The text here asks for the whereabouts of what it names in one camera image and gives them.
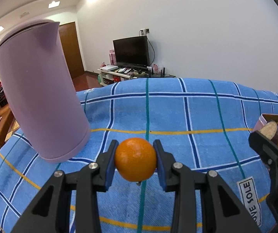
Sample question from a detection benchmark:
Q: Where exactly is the orange tangerine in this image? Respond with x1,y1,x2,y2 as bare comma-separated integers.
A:
114,137,157,182

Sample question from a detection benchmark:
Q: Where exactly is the pink metal tin box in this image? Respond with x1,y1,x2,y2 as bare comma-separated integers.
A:
253,114,278,131

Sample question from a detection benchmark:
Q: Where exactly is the blue plaid tablecloth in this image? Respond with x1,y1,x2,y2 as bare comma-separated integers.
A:
0,78,278,232

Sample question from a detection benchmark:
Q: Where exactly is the white tv stand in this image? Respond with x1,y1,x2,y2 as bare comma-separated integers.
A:
98,67,175,86

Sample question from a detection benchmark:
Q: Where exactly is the black wifi router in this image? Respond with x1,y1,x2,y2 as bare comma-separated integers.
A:
149,67,165,78

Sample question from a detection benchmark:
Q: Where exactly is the purple pitcher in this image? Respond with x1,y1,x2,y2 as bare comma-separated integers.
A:
0,19,91,163

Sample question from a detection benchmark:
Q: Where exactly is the black television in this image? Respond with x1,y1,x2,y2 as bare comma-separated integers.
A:
113,36,150,67

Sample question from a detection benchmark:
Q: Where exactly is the brown wooden door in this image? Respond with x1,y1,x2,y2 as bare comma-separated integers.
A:
59,22,84,79

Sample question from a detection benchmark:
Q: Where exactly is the black power cable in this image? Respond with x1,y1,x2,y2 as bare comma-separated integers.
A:
146,32,156,66

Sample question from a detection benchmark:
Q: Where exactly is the wall power socket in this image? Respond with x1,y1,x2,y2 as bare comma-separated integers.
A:
139,28,149,36

